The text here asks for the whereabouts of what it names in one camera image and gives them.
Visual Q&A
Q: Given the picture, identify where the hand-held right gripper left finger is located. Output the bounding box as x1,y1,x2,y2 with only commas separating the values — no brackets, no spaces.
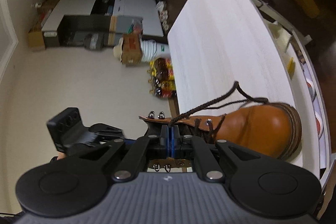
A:
79,126,171,183

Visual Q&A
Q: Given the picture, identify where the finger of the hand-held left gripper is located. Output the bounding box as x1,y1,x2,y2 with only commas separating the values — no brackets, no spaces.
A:
89,123,137,146

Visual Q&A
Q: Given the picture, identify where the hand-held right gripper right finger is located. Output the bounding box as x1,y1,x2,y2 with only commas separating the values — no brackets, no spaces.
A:
171,126,263,183

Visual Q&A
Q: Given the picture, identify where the dark brown shoelace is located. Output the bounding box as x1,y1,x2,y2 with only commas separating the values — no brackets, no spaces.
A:
168,81,269,144

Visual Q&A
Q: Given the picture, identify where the brown leather boot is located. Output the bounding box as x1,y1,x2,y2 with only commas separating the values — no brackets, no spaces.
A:
139,102,302,172

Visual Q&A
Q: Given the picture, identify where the cluster of cooking oil bottles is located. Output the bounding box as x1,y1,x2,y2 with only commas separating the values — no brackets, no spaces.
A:
146,57,177,101

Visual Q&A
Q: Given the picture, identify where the open cardboard box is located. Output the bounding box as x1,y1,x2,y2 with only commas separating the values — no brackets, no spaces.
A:
113,34,144,67

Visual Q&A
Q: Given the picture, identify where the small brown cardboard box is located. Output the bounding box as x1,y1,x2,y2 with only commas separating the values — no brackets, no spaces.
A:
28,29,46,53

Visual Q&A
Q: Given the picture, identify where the grey and black carton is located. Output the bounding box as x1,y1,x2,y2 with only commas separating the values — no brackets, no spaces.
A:
42,14,144,52

